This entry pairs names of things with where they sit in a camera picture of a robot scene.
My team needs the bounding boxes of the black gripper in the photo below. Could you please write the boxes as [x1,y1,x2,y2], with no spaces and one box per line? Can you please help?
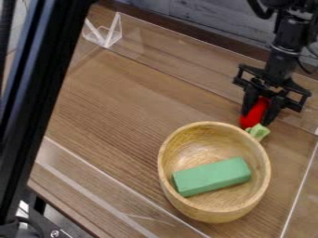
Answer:
[232,64,311,126]

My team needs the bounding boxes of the red plush strawberry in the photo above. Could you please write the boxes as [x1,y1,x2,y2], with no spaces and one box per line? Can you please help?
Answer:
[239,98,271,141]

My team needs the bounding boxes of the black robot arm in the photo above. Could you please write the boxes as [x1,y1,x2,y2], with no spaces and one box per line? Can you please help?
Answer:
[234,0,318,129]

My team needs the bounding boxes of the wooden bowl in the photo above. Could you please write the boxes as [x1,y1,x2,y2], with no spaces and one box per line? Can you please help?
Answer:
[158,121,272,223]

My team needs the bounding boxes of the green rectangular block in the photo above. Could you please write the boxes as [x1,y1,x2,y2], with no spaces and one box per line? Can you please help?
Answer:
[171,157,252,197]

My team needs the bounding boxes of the clear acrylic tray wall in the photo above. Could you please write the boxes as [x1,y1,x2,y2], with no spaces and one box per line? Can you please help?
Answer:
[29,7,318,238]

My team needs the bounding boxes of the clear acrylic corner bracket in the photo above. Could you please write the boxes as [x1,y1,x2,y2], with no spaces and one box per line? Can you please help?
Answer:
[81,13,122,48]

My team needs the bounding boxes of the black metal frame post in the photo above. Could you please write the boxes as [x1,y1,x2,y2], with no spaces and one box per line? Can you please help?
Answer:
[0,0,96,225]

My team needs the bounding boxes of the black cable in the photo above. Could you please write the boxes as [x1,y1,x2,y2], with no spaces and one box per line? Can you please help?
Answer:
[0,217,47,238]

